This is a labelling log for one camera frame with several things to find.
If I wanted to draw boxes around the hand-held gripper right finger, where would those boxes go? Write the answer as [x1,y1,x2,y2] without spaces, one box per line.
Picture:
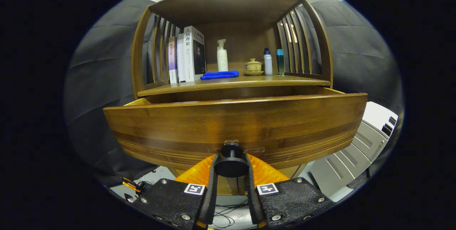
[244,153,335,230]

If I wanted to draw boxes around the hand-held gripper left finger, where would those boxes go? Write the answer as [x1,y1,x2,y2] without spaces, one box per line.
[132,153,218,230]

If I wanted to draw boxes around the wooden drawer with black knob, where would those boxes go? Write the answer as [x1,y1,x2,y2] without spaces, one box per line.
[103,87,368,178]

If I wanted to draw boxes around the white grey office cabinet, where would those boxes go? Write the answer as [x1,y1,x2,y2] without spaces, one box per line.
[308,101,398,202]

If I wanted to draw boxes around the wooden countertop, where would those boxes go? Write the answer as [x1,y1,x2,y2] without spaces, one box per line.
[137,74,331,97]

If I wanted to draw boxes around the wooden cabinet with slatted sides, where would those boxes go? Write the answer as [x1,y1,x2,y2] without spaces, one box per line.
[131,0,333,195]

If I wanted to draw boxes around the orange and black device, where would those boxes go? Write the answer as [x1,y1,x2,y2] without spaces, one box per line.
[121,177,149,197]

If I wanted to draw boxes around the blue folded cloth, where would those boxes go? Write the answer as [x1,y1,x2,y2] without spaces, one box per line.
[200,70,240,80]

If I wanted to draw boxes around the beige lidded tea cup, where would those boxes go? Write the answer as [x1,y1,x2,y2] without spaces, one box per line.
[245,58,263,72]

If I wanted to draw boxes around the white bottle with blue cap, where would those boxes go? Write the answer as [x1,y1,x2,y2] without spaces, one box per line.
[264,48,273,76]

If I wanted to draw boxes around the white pump bottle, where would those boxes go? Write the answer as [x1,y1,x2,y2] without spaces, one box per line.
[217,39,229,72]

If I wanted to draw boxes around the teal glass bottle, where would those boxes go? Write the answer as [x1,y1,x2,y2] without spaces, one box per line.
[276,49,285,76]

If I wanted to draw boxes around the thin white book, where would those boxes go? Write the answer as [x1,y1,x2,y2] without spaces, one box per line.
[177,33,187,82]

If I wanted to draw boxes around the thick white book with portrait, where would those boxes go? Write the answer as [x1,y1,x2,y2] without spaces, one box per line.
[183,26,207,82]

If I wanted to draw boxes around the purple white book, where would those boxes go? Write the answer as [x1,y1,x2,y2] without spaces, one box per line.
[168,36,178,84]

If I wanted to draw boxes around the black backdrop cloth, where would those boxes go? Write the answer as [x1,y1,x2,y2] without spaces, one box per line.
[64,0,405,188]

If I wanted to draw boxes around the black floor cables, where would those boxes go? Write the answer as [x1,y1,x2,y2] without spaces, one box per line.
[210,196,250,230]

